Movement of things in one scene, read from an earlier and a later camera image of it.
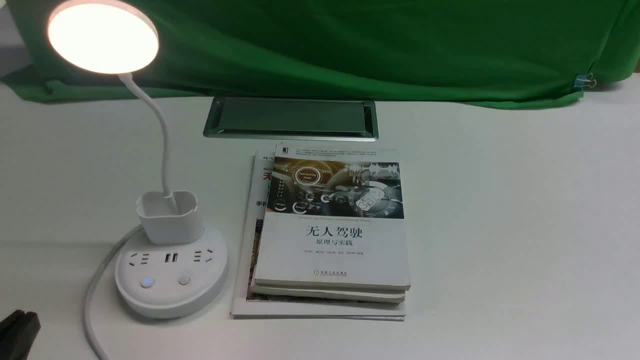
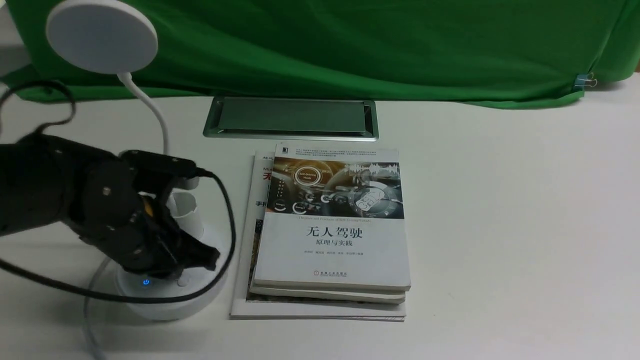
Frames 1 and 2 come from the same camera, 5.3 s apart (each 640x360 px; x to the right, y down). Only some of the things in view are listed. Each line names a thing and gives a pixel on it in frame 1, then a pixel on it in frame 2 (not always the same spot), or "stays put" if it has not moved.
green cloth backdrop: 526,53 stays put
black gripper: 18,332 → 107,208
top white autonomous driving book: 335,219 stays put
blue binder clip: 584,80 stays put
